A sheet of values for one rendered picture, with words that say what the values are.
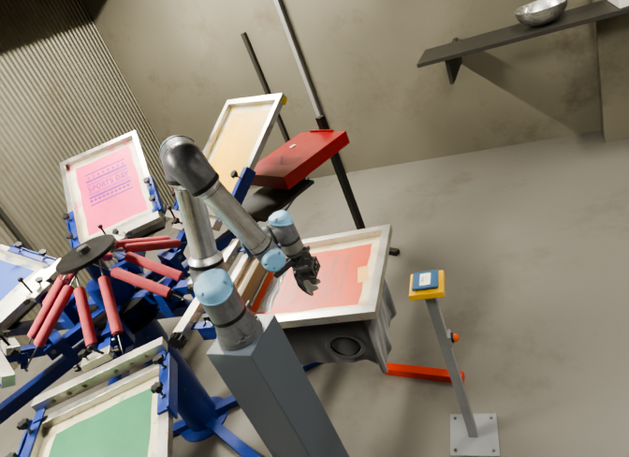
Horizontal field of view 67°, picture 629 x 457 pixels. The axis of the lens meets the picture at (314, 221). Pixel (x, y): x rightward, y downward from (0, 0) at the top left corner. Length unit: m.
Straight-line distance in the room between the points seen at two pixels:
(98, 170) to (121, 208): 0.41
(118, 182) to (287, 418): 2.28
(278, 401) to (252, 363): 0.18
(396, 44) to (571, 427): 3.44
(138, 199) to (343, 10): 2.61
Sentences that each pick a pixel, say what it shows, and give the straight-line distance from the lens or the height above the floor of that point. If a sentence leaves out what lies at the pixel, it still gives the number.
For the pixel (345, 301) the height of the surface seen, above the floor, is 0.95.
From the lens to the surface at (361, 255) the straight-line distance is 2.15.
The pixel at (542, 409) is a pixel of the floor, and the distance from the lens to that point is 2.64.
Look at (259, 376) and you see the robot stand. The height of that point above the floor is 1.10.
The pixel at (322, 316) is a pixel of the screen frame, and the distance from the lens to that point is 1.84.
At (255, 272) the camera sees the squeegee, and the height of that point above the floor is 1.05.
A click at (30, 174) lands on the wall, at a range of 5.39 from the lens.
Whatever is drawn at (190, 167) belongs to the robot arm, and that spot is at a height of 1.77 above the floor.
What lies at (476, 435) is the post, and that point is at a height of 0.02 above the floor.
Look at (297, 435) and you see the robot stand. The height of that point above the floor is 0.80.
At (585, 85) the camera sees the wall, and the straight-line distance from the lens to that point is 4.78.
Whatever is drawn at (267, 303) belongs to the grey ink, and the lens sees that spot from 2.10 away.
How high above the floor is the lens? 2.12
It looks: 27 degrees down
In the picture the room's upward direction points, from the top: 23 degrees counter-clockwise
